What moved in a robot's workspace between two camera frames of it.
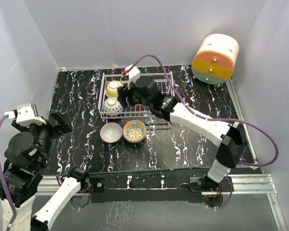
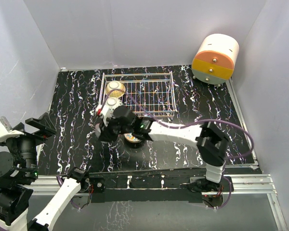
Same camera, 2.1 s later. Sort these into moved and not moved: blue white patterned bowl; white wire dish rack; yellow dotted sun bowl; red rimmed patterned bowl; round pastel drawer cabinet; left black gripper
Moved: red rimmed patterned bowl; left black gripper
Not moved: white wire dish rack; round pastel drawer cabinet; blue white patterned bowl; yellow dotted sun bowl
